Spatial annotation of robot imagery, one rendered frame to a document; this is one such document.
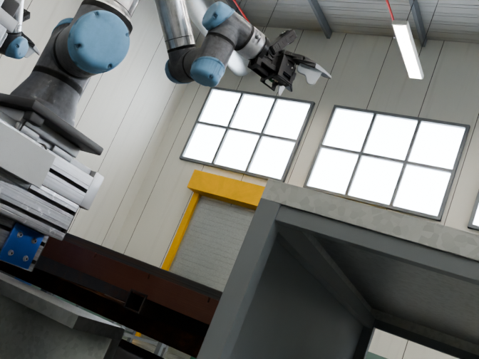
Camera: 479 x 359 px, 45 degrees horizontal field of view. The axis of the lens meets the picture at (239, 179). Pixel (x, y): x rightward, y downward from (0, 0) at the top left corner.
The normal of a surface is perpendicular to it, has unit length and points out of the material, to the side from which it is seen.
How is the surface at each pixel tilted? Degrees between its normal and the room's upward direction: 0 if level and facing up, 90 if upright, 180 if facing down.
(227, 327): 90
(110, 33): 97
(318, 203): 90
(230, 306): 90
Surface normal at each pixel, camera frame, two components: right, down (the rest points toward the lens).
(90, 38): 0.51, 0.13
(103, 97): 0.83, 0.21
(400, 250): -0.34, -0.37
